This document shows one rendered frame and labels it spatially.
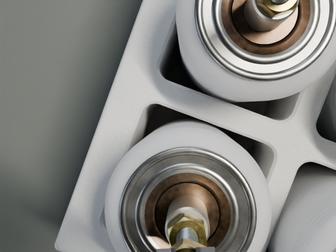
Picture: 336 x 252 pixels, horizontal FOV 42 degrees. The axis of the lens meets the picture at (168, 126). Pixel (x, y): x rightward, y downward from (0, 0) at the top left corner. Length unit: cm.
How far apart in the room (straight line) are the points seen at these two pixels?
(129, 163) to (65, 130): 27
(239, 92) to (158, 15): 10
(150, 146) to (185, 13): 8
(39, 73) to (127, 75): 22
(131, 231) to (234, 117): 11
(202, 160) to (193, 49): 6
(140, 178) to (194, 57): 7
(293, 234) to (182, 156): 10
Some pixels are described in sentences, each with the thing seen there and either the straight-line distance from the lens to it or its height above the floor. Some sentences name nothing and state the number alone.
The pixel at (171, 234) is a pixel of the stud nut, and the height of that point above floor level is 29.
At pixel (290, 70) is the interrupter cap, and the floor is 25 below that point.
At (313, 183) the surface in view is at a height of 17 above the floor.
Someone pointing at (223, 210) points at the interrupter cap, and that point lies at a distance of 25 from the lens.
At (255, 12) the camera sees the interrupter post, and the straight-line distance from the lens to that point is 22.
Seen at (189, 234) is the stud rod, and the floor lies 30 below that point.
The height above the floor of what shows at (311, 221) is 23.
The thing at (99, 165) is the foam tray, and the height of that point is 18.
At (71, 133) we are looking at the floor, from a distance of 51.
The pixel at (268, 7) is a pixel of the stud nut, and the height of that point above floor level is 29.
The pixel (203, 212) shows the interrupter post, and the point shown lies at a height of 28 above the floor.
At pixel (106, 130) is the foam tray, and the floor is 18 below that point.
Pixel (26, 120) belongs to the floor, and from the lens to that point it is 52.
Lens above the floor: 49
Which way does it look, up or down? 86 degrees down
